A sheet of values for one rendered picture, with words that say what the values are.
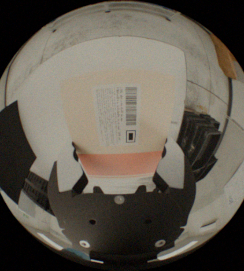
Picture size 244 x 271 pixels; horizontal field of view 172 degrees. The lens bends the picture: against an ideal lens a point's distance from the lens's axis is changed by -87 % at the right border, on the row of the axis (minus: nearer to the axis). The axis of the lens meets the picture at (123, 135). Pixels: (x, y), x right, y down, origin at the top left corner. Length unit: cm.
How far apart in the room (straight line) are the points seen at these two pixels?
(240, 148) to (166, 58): 247
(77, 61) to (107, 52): 6
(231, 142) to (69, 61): 269
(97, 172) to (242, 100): 252
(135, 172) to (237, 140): 250
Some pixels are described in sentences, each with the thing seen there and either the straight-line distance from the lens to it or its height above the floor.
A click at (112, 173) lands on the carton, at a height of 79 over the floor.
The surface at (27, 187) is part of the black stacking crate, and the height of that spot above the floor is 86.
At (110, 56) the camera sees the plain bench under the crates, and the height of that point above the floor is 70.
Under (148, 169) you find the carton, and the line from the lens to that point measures 15.
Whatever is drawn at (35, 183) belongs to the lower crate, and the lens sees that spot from 73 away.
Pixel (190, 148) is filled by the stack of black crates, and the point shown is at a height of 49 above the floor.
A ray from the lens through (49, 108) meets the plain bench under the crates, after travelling 25.
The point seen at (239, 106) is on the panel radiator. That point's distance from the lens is 245.
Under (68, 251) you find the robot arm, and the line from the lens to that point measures 27.
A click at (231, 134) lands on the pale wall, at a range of 260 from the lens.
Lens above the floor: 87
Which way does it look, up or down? 58 degrees down
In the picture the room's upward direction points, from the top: 175 degrees clockwise
